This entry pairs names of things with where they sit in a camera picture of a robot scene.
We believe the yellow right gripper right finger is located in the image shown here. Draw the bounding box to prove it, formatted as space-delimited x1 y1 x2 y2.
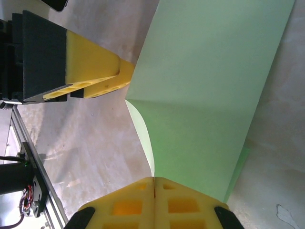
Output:
154 177 245 229

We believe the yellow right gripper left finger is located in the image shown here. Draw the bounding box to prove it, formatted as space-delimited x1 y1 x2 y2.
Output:
68 176 156 229

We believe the light green paper sheet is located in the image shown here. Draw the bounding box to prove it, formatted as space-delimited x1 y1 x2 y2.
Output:
125 0 296 208

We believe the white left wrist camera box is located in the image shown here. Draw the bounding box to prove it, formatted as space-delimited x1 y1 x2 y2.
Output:
41 0 69 12

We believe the wide aluminium mounting rail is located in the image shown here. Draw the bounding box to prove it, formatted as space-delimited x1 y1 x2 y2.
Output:
4 102 71 229

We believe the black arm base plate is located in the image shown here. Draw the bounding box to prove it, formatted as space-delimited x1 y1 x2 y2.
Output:
20 142 50 218

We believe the red wire bundle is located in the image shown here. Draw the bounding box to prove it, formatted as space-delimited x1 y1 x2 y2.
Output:
18 185 34 214

